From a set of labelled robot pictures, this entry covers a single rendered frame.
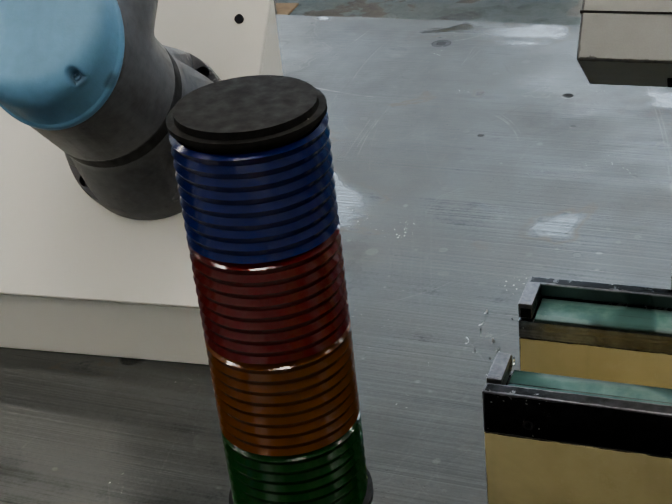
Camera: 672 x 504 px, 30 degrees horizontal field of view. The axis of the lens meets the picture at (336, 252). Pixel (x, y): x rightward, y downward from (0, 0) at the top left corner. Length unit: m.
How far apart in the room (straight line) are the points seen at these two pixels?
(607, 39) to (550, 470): 0.33
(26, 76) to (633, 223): 0.61
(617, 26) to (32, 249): 0.53
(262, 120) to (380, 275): 0.73
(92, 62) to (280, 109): 0.45
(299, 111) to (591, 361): 0.47
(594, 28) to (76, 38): 0.38
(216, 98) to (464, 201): 0.83
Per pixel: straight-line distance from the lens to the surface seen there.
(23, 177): 1.15
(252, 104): 0.46
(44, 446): 1.03
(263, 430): 0.51
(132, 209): 1.06
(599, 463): 0.81
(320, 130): 0.46
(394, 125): 1.48
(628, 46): 0.95
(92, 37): 0.89
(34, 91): 0.90
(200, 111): 0.47
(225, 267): 0.47
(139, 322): 1.08
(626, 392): 0.81
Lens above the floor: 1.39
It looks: 29 degrees down
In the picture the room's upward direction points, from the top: 6 degrees counter-clockwise
